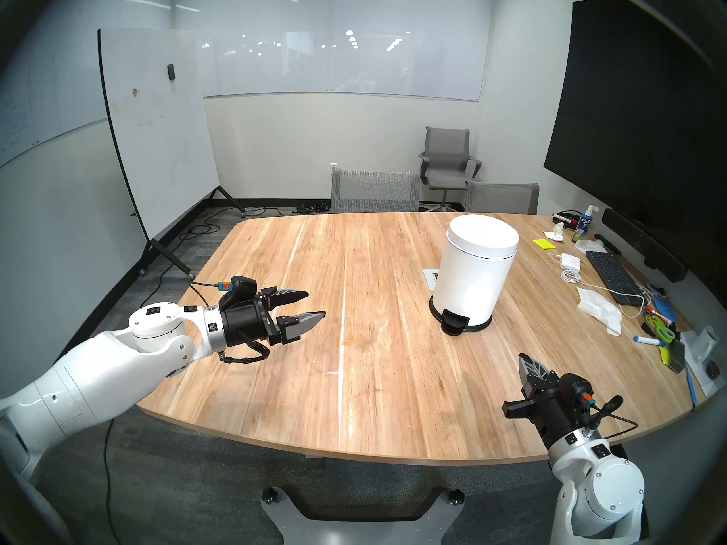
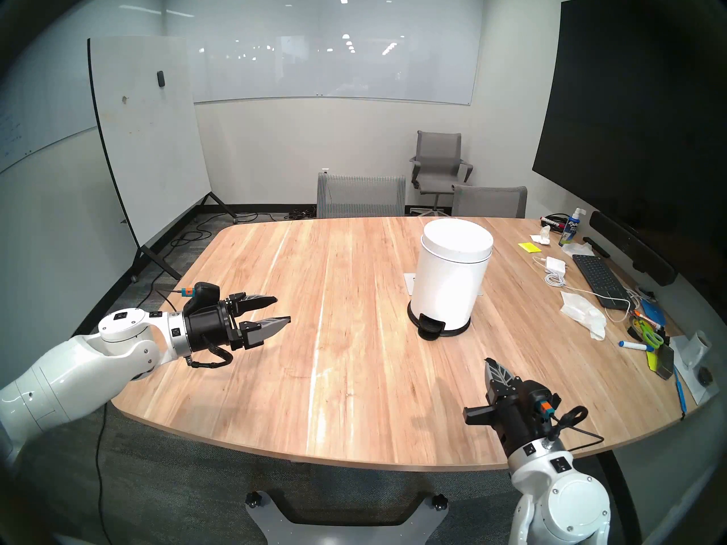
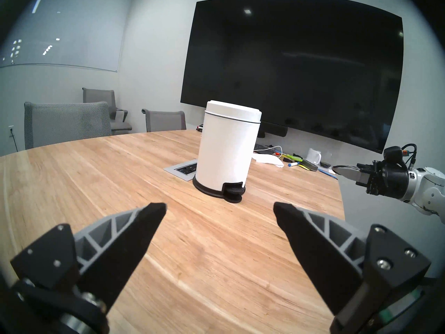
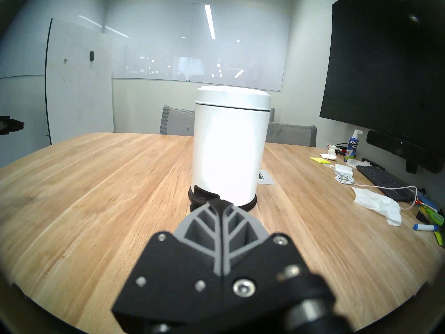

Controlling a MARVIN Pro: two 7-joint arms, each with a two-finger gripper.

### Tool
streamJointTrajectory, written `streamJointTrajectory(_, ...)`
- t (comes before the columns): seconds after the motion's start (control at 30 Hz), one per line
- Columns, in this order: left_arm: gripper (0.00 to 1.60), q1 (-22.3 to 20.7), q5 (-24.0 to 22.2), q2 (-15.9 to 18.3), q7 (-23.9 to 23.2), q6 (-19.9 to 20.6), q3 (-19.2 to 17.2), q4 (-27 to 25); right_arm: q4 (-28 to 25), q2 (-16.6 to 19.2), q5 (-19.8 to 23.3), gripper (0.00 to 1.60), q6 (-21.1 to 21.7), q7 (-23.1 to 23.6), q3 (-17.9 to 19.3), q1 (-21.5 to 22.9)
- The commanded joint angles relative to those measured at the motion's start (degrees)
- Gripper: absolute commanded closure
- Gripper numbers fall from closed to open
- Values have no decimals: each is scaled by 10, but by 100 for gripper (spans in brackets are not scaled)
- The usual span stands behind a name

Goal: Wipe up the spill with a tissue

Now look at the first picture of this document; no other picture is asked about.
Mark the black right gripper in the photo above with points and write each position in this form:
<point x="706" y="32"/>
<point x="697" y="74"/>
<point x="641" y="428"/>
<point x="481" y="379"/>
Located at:
<point x="548" y="410"/>

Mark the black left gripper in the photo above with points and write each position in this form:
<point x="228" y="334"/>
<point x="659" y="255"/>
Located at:
<point x="247" y="322"/>

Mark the white pedal trash can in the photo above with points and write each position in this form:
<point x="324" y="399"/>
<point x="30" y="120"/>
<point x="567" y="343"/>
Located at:
<point x="474" y="271"/>

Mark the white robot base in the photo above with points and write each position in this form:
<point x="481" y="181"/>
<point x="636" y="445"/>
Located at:
<point x="363" y="527"/>

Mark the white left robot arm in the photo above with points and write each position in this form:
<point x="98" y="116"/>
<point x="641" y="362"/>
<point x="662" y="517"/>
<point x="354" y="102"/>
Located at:
<point x="102" y="368"/>

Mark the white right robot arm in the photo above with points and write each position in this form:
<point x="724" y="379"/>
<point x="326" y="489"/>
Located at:
<point x="596" y="487"/>

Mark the large crumpled white tissue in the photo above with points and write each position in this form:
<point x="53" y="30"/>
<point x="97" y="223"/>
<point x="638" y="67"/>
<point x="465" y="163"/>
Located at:
<point x="599" y="308"/>

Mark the flat white tissue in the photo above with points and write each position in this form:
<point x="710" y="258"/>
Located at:
<point x="590" y="246"/>

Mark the small crumpled white tissue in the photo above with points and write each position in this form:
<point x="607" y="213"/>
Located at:
<point x="555" y="231"/>

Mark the blue capped marker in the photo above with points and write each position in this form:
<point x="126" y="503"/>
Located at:
<point x="647" y="340"/>

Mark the white power adapter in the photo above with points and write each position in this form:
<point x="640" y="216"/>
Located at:
<point x="570" y="261"/>

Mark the grey table outlet panel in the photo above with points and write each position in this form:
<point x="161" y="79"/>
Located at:
<point x="430" y="278"/>

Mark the grey mesh-back chair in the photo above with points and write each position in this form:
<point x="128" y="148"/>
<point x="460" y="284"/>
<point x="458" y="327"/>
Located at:
<point x="375" y="192"/>

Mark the black keyboard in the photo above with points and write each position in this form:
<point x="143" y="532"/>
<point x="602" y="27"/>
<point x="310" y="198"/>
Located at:
<point x="613" y="274"/>

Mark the yellow sticky notes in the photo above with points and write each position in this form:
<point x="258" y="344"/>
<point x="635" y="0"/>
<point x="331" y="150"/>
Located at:
<point x="544" y="243"/>

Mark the black and yellow block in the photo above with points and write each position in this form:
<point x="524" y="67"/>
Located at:
<point x="675" y="356"/>

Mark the blue flat pad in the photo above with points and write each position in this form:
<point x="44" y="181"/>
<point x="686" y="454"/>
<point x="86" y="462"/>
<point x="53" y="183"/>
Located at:
<point x="663" y="310"/>

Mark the blue pen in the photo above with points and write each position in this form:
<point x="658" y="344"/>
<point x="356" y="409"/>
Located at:
<point x="690" y="385"/>

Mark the whiteboard cleaner spray bottle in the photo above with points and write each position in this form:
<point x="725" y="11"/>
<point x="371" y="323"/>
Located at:
<point x="583" y="229"/>

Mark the bundle of whiteboard markers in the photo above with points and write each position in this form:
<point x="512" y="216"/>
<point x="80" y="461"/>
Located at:
<point x="565" y="216"/>

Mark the black video soundbar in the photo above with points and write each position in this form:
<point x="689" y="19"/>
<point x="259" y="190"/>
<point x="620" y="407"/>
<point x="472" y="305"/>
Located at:
<point x="642" y="243"/>

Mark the black round cap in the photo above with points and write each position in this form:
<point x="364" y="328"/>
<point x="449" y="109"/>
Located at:
<point x="713" y="369"/>

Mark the white mug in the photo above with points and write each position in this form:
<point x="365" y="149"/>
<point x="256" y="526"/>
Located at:
<point x="708" y="342"/>

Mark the grey fabric-back chair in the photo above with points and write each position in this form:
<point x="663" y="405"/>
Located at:
<point x="502" y="198"/>

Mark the grey swivel office chair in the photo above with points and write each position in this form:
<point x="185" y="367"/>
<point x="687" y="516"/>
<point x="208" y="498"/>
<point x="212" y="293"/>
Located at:
<point x="446" y="152"/>

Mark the rolling whiteboard on stand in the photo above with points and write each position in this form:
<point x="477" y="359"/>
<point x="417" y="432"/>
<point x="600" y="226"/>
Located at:
<point x="159" y="124"/>

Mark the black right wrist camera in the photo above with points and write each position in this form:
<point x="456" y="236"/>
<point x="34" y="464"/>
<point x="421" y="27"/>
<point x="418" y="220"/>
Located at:
<point x="573" y="393"/>

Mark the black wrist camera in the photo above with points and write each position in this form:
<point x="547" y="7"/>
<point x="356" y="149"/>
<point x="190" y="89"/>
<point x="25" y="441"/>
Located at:
<point x="573" y="393"/>
<point x="238" y="291"/>

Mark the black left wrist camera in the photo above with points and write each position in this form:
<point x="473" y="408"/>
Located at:
<point x="238" y="291"/>

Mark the glass wall board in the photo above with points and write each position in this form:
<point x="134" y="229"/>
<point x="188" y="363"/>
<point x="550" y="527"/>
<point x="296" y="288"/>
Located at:
<point x="341" y="50"/>

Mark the large black wall screen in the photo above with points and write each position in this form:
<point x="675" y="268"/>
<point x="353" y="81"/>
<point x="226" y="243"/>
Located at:
<point x="636" y="112"/>

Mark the wall whiteboard with handwriting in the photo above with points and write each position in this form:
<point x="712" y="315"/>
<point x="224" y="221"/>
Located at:
<point x="34" y="112"/>

